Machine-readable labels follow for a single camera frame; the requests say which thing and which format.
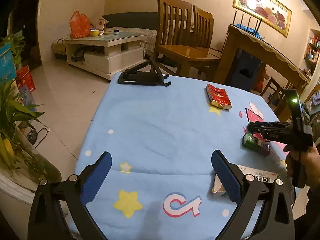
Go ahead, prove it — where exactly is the green chewing gum box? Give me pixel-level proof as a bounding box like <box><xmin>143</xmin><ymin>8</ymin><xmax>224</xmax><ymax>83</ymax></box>
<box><xmin>242</xmin><ymin>133</ymin><xmax>271</xmax><ymax>156</ymax></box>

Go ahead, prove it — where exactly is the white green medicine box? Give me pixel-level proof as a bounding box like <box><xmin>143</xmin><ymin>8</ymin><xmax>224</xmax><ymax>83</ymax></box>
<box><xmin>212</xmin><ymin>165</ymin><xmax>278</xmax><ymax>196</ymax></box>

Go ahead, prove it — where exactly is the person right hand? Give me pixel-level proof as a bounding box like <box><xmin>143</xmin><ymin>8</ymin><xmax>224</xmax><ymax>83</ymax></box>
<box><xmin>284</xmin><ymin>143</ymin><xmax>319</xmax><ymax>194</ymax></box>

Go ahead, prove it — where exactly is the pile of clothes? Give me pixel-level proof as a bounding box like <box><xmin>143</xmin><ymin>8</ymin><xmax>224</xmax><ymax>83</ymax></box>
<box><xmin>303</xmin><ymin>98</ymin><xmax>319</xmax><ymax>125</ymax></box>

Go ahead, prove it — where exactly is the green potted plant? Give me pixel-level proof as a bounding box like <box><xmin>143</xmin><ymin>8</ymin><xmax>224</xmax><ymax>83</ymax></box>
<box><xmin>1</xmin><ymin>34</ymin><xmax>61</xmax><ymax>184</ymax></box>

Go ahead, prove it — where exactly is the blue plastic stool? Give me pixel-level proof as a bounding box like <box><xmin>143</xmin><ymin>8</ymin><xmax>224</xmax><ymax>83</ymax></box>
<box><xmin>228</xmin><ymin>48</ymin><xmax>263</xmax><ymax>92</ymax></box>

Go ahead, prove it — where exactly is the red cigarette pack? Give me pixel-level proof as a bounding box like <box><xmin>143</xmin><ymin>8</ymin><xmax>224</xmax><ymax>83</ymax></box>
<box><xmin>206</xmin><ymin>84</ymin><xmax>232</xmax><ymax>110</ymax></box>

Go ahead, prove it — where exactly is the black router with antennas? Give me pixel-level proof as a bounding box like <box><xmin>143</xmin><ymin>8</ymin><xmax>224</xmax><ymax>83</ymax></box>
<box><xmin>231</xmin><ymin>10</ymin><xmax>264</xmax><ymax>40</ymax></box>

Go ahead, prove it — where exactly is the wooden dining table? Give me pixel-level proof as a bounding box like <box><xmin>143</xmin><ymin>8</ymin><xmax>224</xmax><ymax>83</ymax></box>
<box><xmin>212</xmin><ymin>25</ymin><xmax>310</xmax><ymax>95</ymax></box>

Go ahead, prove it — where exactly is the blue cartoon table cloth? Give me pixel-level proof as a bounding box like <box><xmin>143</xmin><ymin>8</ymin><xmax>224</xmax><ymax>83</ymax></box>
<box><xmin>75</xmin><ymin>76</ymin><xmax>293</xmax><ymax>239</ymax></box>

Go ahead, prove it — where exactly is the peony framed painting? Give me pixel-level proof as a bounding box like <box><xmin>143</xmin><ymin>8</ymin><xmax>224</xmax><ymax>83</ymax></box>
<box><xmin>233</xmin><ymin>0</ymin><xmax>292</xmax><ymax>37</ymax></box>

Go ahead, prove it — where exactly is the wooden chair far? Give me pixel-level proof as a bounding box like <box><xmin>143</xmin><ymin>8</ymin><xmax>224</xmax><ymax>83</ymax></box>
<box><xmin>193</xmin><ymin>5</ymin><xmax>222</xmax><ymax>53</ymax></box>

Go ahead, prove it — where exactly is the wooden chair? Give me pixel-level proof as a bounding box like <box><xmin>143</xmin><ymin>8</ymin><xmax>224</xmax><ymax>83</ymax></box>
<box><xmin>151</xmin><ymin>0</ymin><xmax>220</xmax><ymax>81</ymax></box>
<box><xmin>193</xmin><ymin>5</ymin><xmax>222</xmax><ymax>53</ymax></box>

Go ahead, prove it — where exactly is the wooden chair near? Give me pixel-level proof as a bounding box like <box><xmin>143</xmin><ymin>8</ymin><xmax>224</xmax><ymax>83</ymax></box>
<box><xmin>151</xmin><ymin>0</ymin><xmax>220</xmax><ymax>81</ymax></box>

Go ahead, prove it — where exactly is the red gift box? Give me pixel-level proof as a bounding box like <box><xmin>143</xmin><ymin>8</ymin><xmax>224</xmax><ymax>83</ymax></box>
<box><xmin>16</xmin><ymin>65</ymin><xmax>36</xmax><ymax>92</ymax></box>

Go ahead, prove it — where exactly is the black phone stand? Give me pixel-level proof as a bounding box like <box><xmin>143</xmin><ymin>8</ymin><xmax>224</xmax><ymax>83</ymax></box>
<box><xmin>118</xmin><ymin>58</ymin><xmax>171</xmax><ymax>87</ymax></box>

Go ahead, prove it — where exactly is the white coffee table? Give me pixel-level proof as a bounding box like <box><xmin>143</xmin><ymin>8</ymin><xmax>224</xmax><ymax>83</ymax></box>
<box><xmin>64</xmin><ymin>31</ymin><xmax>147</xmax><ymax>80</ymax></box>

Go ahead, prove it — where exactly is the dark sofa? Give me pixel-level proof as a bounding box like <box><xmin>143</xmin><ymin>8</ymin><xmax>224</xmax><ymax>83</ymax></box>
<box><xmin>103</xmin><ymin>12</ymin><xmax>159</xmax><ymax>30</ymax></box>

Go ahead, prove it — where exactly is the yellow cup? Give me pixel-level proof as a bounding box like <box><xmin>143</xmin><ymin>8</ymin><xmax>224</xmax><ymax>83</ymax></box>
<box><xmin>89</xmin><ymin>29</ymin><xmax>99</xmax><ymax>37</ymax></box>

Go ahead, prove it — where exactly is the orange plastic bag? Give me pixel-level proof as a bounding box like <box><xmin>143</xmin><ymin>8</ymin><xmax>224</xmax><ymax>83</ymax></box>
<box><xmin>69</xmin><ymin>11</ymin><xmax>91</xmax><ymax>38</ymax></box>

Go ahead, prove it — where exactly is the wall shelf with items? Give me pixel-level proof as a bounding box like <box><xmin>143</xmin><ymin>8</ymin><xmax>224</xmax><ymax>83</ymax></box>
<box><xmin>304</xmin><ymin>29</ymin><xmax>319</xmax><ymax>76</ymax></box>

